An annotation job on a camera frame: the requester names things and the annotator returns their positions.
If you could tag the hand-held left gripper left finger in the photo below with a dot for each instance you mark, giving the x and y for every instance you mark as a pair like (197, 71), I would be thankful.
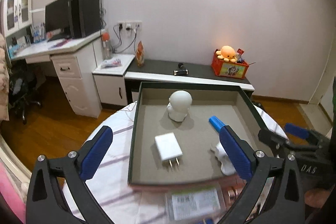
(95, 153)

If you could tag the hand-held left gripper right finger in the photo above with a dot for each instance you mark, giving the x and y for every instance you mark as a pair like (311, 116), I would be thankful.
(235, 153)

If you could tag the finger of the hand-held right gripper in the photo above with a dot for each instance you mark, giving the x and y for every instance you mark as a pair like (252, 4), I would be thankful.
(298, 130)
(273, 137)

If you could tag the white plush toy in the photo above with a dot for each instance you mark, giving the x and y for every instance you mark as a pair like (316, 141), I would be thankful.
(223, 158)

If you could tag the blue ribbed plastic bar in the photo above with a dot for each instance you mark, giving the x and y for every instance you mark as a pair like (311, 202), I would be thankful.
(216, 123)

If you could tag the dark green cardboard box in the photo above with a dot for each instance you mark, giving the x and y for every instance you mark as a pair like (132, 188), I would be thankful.
(197, 161)

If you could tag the rose gold metallic case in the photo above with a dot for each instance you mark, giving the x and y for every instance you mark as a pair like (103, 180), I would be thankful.
(233, 193)

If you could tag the clear plastic packet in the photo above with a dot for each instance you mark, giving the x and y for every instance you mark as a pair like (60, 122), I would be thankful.
(194, 201)

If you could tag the person's right hand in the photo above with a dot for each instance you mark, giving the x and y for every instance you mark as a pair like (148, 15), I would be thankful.
(316, 197)

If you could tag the white bedside cabinet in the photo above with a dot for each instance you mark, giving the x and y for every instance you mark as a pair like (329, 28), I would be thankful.
(110, 87)

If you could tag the white charger plug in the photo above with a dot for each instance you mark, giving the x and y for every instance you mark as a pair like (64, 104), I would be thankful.
(168, 146)

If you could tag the white round-head figurine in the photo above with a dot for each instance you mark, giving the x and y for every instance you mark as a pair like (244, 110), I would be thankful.
(179, 106)

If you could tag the red printed storage crate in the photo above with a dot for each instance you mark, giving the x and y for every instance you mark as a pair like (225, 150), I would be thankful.
(231, 69)

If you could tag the small colourful flat packet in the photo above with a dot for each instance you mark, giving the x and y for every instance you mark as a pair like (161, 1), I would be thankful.
(111, 63)

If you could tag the red white snack packet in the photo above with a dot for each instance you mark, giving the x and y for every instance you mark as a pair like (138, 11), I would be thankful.
(240, 52)

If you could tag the pink upholstered seat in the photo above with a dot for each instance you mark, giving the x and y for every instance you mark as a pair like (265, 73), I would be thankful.
(10, 192)

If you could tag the orange octopus plush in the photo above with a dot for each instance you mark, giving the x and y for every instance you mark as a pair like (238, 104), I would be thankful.
(227, 52)

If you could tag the small black cylindrical device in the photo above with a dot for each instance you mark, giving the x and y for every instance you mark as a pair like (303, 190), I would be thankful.
(181, 71)

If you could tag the black office chair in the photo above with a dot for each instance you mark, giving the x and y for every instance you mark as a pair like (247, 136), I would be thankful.
(23, 82)

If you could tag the clear bottle orange cap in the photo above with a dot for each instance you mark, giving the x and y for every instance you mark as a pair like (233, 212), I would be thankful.
(107, 48)

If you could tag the orange snack bag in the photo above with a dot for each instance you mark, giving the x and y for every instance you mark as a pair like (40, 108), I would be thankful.
(140, 54)

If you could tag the low cabinet dark top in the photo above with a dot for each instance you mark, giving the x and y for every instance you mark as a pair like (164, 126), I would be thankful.
(162, 67)

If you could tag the white desk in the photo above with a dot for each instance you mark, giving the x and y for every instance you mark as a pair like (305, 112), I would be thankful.
(73, 47)

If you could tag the blue white boxes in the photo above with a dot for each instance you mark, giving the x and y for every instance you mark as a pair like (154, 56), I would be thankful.
(38, 31)

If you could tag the black computer tower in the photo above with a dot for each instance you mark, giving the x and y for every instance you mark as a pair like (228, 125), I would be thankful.
(86, 16)

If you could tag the black computer monitor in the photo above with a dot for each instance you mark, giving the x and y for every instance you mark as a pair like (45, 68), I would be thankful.
(56, 16)

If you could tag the white wall socket strip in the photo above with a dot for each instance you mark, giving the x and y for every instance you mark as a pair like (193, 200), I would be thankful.
(130, 26)

